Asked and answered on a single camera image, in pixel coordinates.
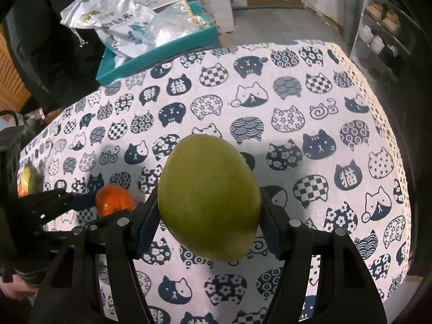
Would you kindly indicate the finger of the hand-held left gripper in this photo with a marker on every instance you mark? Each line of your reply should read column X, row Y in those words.
column 81, row 201

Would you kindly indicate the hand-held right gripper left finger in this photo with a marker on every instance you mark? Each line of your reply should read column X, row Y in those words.
column 145, row 239

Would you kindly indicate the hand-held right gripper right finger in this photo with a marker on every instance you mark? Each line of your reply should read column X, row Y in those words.
column 272, row 239

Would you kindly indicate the yellow green mango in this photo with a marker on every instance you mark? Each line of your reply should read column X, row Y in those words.
column 31, row 177
column 209, row 195

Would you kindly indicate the person's left hand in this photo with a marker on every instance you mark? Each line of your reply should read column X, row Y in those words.
column 17, row 290

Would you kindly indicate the grey clothes pile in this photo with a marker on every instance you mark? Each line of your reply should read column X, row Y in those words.
column 32, row 119

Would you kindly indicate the wooden louvered door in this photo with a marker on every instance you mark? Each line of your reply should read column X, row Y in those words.
column 10, row 74

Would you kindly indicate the black hanging coat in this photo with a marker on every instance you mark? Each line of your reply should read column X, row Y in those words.
column 50, row 57

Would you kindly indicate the cat print tablecloth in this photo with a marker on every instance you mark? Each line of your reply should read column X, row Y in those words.
column 297, row 91

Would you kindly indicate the teal cardboard box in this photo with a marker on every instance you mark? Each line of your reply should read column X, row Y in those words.
column 162, row 59

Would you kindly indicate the white printed sack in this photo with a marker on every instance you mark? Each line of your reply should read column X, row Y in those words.
column 111, row 23

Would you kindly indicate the clear plastic bag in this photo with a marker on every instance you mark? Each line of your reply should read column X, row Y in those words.
column 175, row 28

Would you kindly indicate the white shoe rack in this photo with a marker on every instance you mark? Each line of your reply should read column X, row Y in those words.
column 362, row 50

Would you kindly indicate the black shoe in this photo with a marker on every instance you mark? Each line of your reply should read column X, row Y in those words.
column 393, row 58

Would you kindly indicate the white shoe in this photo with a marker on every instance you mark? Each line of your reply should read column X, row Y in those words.
column 365, row 33
column 378, row 44

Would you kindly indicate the brown shoe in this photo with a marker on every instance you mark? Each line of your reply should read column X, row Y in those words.
column 392, row 22
column 375, row 10

